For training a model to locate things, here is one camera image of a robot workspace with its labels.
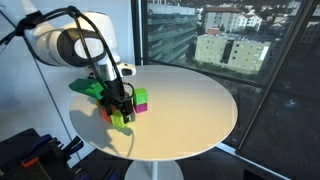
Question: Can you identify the dark slanted window frame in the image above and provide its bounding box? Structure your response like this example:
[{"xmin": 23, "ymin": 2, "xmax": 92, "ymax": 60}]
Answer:
[{"xmin": 234, "ymin": 0, "xmax": 320, "ymax": 156}]

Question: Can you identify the black equipment with clamps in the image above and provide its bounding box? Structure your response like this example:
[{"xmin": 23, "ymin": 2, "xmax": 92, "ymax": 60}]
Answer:
[{"xmin": 0, "ymin": 127, "xmax": 85, "ymax": 180}]

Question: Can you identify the orange-red block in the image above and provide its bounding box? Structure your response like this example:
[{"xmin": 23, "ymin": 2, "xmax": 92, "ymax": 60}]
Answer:
[{"xmin": 100, "ymin": 107, "xmax": 113, "ymax": 123}]

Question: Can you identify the orange handled clamp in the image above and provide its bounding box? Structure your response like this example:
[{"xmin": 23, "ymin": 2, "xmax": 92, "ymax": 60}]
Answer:
[{"xmin": 20, "ymin": 156, "xmax": 41, "ymax": 169}]

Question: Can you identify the magenta block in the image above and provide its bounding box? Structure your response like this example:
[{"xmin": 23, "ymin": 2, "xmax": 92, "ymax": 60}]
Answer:
[{"xmin": 133, "ymin": 102, "xmax": 149, "ymax": 115}]

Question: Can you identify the white table pedestal base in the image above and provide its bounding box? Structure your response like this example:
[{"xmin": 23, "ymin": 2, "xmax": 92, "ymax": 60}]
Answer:
[{"xmin": 123, "ymin": 159, "xmax": 185, "ymax": 180}]

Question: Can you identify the dark vertical window frame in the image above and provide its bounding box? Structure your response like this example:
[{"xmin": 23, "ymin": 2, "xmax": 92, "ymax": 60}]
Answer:
[{"xmin": 130, "ymin": 0, "xmax": 150, "ymax": 67}]

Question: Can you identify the thin gray wall cable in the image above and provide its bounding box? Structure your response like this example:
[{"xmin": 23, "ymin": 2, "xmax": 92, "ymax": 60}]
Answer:
[{"xmin": 31, "ymin": 54, "xmax": 73, "ymax": 142}]

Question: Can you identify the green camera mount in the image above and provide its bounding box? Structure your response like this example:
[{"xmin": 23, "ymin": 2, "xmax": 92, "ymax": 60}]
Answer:
[{"xmin": 68, "ymin": 77, "xmax": 107, "ymax": 101}]

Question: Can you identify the round white table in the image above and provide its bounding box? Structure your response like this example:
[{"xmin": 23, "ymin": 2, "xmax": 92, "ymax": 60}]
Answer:
[{"xmin": 68, "ymin": 64, "xmax": 239, "ymax": 162}]

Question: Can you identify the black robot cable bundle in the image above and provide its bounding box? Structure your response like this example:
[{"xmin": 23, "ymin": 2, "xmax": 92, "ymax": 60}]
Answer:
[{"xmin": 0, "ymin": 5, "xmax": 135, "ymax": 105}]

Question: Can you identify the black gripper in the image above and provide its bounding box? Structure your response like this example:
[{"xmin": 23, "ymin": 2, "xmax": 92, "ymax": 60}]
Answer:
[{"xmin": 101, "ymin": 79, "xmax": 135, "ymax": 124}]

